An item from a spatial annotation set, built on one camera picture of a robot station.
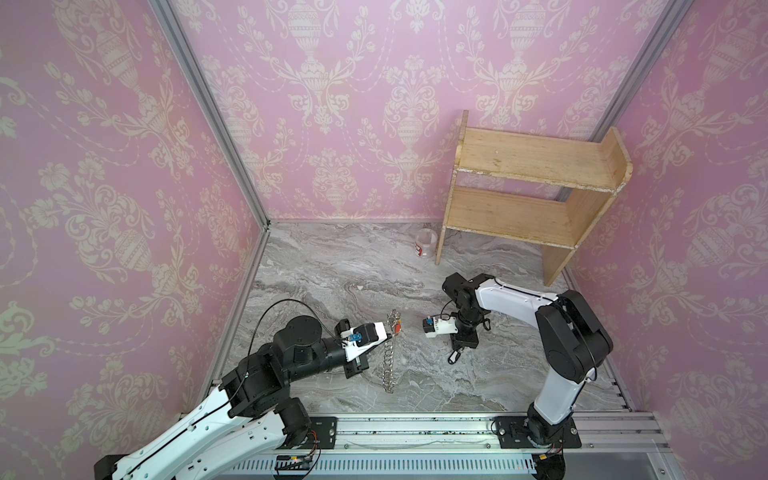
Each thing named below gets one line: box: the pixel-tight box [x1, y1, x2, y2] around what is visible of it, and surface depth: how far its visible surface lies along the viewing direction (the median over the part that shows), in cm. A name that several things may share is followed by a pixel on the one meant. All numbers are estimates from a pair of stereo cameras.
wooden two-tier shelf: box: [435, 110, 633, 287], surface depth 82 cm
